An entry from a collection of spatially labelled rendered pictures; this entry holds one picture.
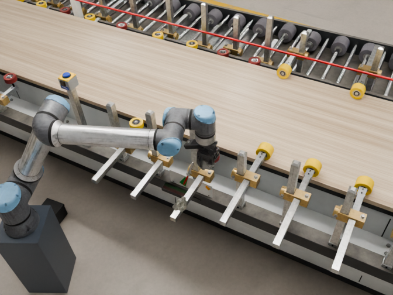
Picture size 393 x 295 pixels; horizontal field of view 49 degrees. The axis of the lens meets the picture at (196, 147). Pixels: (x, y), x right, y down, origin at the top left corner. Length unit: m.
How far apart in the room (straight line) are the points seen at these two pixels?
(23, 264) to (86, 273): 0.47
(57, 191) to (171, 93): 1.32
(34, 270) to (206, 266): 1.06
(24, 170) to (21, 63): 1.02
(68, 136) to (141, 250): 1.35
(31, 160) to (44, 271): 0.76
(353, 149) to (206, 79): 0.99
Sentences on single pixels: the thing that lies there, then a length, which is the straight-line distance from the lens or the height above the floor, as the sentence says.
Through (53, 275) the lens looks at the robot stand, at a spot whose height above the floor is 0.24.
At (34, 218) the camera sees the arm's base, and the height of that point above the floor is 0.65.
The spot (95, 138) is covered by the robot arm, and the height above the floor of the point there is 1.33.
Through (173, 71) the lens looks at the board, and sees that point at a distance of 2.81.
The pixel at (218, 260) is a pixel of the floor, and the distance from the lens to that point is 2.91.
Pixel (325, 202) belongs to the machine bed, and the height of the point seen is 0.72.
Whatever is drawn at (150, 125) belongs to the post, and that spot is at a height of 1.09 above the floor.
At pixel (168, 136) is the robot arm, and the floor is 1.37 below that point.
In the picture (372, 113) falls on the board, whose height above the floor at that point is 0.90.
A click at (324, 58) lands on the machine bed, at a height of 0.71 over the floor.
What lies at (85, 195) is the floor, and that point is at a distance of 3.36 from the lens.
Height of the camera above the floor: 2.55
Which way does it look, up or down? 46 degrees down
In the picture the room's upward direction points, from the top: 4 degrees counter-clockwise
